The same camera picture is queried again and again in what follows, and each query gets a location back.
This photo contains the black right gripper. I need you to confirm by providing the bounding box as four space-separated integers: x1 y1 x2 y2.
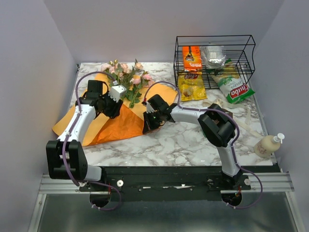
142 110 163 134

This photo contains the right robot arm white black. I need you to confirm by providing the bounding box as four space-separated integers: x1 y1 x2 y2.
142 94 242 189

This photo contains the cream printed ribbon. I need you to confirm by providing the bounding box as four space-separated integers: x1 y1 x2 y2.
202 98 265 140

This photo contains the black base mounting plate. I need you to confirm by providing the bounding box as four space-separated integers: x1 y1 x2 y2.
49 165 283 202

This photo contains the green white cassava chip bag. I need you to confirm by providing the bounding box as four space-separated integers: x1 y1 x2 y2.
211 59 255 104

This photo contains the aluminium frame rail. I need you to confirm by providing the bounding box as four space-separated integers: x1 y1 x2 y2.
28 173 306 232

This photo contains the black wire basket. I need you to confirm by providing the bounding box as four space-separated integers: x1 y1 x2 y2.
173 35 256 89

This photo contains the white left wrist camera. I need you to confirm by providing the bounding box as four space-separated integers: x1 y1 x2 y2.
109 85 126 102

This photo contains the orange razor package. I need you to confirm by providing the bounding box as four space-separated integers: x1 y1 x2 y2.
182 46 202 72

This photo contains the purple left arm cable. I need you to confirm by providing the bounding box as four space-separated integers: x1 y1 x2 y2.
62 71 123 211

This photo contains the cream lotion pump bottle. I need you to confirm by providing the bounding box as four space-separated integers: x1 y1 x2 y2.
254 133 285 158

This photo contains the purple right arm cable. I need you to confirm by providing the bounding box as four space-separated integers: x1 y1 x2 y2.
143 81 264 210

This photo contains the pink fake flower bunch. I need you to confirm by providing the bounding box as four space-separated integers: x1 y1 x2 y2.
120 60 154 109

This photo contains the yellow lays chip bag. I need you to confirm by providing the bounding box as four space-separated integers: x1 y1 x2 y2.
178 72 207 102

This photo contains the green brown snack bag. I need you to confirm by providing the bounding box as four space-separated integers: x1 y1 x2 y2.
209 103 236 129

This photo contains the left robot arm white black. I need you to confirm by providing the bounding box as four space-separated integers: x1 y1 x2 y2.
46 80 126 191

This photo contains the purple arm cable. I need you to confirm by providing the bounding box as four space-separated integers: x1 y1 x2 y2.
143 81 264 210
62 71 123 211

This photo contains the orange wrapping paper sheet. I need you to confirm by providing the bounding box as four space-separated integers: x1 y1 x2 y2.
52 84 177 146

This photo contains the silver foil packet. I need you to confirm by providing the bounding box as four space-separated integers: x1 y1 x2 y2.
201 45 226 70

